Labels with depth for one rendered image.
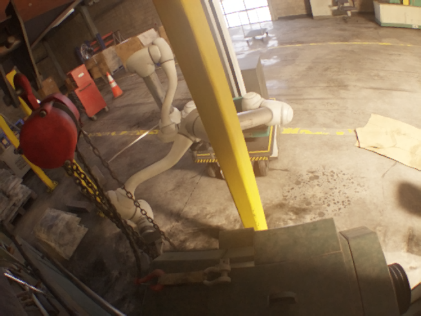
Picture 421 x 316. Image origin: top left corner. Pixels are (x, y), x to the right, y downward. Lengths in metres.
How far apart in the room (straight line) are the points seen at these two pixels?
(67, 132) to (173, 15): 0.41
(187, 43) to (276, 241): 0.62
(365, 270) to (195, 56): 0.77
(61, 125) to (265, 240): 0.60
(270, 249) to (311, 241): 0.12
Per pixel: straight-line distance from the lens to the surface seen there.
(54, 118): 0.53
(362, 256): 0.71
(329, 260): 0.65
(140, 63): 1.58
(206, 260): 0.74
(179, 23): 0.68
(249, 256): 0.70
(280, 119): 1.54
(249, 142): 1.90
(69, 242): 2.60
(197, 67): 0.70
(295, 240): 0.67
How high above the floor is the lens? 1.47
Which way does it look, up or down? 38 degrees down
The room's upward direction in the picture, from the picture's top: 23 degrees counter-clockwise
